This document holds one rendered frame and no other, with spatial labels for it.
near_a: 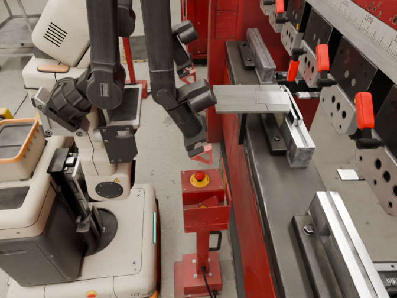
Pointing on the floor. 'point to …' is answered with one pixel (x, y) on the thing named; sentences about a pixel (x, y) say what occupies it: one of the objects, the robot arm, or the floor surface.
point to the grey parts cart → (18, 29)
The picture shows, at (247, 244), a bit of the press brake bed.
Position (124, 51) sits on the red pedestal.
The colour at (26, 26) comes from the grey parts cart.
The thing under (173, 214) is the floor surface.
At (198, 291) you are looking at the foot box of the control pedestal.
